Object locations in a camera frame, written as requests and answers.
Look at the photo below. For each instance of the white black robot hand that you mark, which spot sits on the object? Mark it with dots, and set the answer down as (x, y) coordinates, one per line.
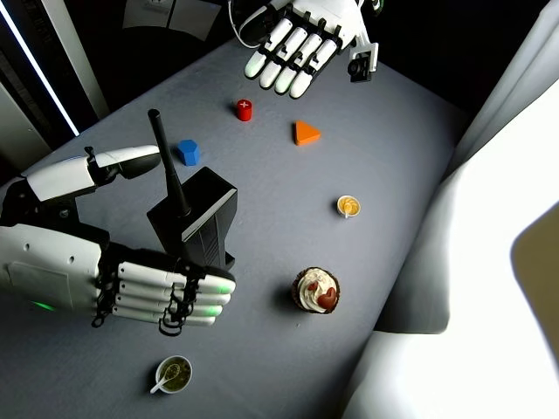
(48, 266)
(323, 17)

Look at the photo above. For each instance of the black walkie-talkie radio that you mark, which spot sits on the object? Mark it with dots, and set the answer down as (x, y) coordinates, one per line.
(205, 209)

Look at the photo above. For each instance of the orange triangle block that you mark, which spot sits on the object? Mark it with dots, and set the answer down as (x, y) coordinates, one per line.
(303, 133)

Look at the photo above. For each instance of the red cylinder block white cross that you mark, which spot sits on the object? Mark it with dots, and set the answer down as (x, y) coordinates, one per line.
(244, 111)

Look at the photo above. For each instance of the toy bowl green soup spoon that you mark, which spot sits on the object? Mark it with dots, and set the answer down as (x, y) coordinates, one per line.
(174, 373)

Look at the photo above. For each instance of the blue hexagon block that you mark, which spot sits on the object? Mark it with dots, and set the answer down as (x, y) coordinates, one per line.
(189, 153)

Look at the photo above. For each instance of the toy bowl yellow soup spoon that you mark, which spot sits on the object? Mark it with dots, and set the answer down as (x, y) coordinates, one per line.
(348, 206)

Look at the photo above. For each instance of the white light strip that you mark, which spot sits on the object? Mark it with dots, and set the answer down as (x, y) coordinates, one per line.
(39, 74)

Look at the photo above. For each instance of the grey table cloth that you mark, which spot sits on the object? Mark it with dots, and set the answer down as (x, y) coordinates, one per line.
(271, 227)

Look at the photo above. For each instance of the toy cupcake white cream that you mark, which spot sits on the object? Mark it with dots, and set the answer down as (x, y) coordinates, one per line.
(315, 290)

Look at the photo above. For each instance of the white backdrop curtain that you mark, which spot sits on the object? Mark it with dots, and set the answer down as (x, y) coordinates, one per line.
(471, 262)

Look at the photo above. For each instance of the beige board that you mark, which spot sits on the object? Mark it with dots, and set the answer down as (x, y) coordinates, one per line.
(541, 283)

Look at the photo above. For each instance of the wrist camera on white bracket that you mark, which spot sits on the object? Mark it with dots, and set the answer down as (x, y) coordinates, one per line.
(360, 67)

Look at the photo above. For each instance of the white wall panel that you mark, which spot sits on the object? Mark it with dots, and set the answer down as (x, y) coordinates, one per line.
(183, 17)

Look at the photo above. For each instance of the grey metal post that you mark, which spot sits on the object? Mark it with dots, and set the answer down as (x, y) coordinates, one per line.
(74, 52)

